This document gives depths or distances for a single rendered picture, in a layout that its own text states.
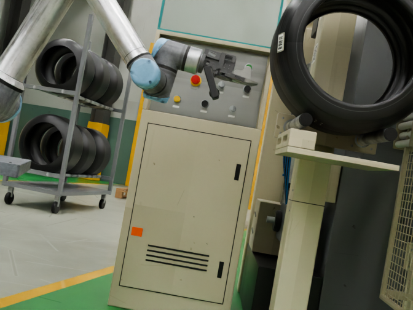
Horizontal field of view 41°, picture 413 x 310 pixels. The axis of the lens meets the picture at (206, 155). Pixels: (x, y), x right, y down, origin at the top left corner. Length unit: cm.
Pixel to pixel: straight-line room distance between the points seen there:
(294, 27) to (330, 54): 42
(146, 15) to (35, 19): 1023
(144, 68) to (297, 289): 105
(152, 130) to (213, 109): 30
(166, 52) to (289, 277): 98
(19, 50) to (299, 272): 134
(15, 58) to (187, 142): 84
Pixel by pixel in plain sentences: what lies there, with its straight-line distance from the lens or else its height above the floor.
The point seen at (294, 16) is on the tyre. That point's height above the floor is 123.
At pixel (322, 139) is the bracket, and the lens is 218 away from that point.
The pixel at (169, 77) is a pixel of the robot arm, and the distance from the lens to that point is 190.
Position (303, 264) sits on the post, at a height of 38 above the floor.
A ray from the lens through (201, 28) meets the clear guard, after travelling 258.
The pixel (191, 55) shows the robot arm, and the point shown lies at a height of 106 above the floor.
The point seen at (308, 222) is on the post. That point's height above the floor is 54.
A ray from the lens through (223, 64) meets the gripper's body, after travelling 191.
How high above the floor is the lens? 69
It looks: 1 degrees up
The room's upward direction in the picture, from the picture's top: 10 degrees clockwise
